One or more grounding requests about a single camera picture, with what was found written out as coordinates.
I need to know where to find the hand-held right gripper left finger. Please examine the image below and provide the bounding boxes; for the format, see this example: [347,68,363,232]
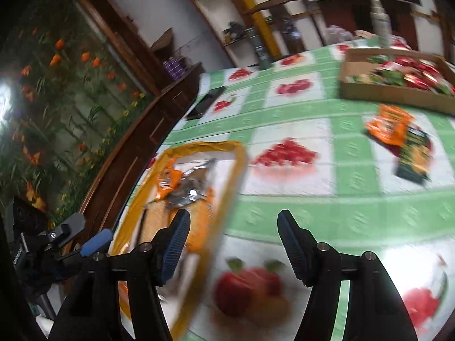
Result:
[48,209,191,341]

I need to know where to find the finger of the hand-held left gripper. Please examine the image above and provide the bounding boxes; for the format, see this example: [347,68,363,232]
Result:
[39,213,86,253]
[73,230,111,261]

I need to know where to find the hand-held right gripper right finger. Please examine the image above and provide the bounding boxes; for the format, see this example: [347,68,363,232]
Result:
[277,209,419,341]

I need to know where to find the small orange snack packet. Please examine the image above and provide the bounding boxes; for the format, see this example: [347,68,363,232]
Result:
[156,159,184,200]

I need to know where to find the yellow plastic bag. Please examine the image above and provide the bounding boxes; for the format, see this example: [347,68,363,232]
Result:
[108,141,248,339]

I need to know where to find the black phone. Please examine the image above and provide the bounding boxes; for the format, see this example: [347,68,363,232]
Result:
[186,86,227,121]

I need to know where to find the dark green snack packet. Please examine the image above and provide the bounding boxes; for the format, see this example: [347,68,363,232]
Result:
[394,128,433,186]

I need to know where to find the orange snack packet cup print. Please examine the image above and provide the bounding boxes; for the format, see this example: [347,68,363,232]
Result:
[364,104,416,147]

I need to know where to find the shallow cardboard box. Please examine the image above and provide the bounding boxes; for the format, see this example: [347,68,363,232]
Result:
[339,48,455,117]

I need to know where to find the purple bottles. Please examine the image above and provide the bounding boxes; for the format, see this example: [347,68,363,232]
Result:
[162,56,188,81]

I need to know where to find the pile of red green packets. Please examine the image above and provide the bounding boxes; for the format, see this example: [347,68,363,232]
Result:
[355,55,455,96]

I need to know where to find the white red plastic bag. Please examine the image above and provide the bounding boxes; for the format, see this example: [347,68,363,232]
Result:
[324,25,357,45]

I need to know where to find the dark tool on shelf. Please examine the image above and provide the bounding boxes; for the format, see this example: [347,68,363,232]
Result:
[222,21,247,44]

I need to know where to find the dark wooden armchair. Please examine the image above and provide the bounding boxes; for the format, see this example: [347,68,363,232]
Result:
[245,0,311,57]

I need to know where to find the white spray bottle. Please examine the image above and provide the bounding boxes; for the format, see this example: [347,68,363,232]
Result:
[370,0,392,47]

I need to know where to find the flower print wall poster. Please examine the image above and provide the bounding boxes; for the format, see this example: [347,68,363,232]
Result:
[0,5,152,223]

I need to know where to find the wooden wall shelf unit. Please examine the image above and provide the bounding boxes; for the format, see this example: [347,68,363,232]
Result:
[170,0,322,58]

